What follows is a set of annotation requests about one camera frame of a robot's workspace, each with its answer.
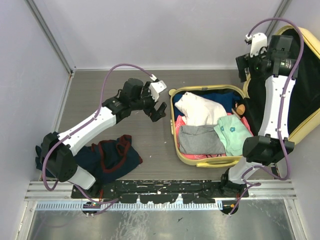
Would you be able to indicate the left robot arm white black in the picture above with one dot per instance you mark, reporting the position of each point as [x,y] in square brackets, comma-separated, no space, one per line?
[58,151]

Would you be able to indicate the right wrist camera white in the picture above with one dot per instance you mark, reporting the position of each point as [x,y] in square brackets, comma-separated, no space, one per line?
[258,44]

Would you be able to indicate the small orange wooden object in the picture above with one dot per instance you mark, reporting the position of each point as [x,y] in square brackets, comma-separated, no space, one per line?
[241,109]

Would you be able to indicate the blue shirt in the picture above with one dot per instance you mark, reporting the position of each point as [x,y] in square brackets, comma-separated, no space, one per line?
[227,100]

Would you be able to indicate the green tissue packet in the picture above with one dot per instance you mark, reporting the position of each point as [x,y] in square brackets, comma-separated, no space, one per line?
[232,133]

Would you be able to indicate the left aluminium corner post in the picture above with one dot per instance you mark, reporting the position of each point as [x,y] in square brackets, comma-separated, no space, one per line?
[47,25]

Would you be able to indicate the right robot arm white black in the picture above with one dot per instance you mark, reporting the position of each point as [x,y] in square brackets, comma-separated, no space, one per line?
[272,64]

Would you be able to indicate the navy garment red trim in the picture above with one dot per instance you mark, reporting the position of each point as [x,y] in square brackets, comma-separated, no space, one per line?
[109,160]

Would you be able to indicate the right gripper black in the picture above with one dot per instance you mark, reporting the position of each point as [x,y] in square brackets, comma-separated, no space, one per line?
[243,61]

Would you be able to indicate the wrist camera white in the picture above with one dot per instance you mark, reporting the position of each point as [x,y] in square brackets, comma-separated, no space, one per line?
[258,44]
[156,88]

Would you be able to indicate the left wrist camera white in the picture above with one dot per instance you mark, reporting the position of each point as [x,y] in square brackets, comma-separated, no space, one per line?
[156,88]

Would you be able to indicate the right aluminium corner post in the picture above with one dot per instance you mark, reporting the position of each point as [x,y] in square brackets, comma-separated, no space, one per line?
[284,4]

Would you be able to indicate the black mounting base plate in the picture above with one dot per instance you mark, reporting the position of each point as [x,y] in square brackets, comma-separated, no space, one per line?
[164,191]

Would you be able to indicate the aluminium corner post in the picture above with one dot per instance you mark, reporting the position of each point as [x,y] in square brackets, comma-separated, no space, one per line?
[47,25]
[284,4]

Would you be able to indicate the white cloth garment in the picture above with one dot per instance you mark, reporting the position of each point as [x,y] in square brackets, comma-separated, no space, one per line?
[199,111]

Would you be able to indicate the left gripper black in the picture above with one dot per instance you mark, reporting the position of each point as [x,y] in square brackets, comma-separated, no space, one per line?
[155,116]

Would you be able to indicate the aluminium rail frame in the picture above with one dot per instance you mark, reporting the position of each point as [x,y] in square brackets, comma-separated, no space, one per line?
[67,197]

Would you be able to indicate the grey shirt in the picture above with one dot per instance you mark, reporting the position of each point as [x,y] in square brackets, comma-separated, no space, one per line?
[199,140]

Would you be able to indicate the yellow suitcase black lining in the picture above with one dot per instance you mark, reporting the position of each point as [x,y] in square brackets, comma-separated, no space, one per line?
[304,113]

